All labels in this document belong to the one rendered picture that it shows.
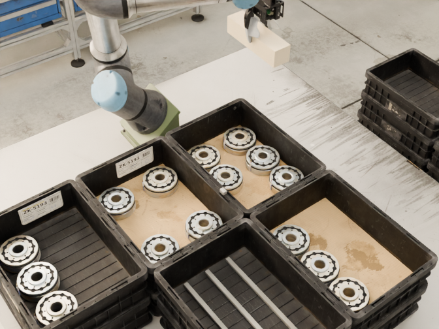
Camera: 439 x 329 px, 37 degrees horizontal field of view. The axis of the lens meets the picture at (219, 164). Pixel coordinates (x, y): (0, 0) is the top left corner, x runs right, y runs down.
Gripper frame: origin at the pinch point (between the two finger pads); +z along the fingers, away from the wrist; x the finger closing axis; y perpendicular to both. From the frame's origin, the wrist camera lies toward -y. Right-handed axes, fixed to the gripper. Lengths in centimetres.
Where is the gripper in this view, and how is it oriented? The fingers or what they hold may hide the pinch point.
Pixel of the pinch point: (257, 34)
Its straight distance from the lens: 209.8
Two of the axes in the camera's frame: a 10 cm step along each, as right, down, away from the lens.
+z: -0.1, 7.1, 7.0
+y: 5.8, 5.7, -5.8
